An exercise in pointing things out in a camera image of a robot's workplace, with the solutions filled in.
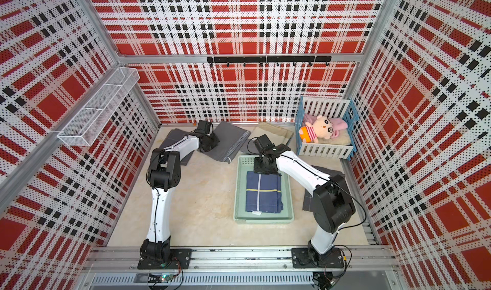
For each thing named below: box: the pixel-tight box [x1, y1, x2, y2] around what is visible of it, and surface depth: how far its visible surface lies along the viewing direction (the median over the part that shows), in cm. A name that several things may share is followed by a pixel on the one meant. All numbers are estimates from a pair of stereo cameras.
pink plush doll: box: [298, 114, 349, 144], surface depth 100 cm
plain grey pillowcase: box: [203, 121, 252, 165], surface depth 110 cm
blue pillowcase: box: [245, 171, 284, 214], surface depth 92 cm
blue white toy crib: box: [295, 96, 360, 161], surface depth 104 cm
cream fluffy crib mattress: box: [317, 127, 352, 146], surface depth 104 cm
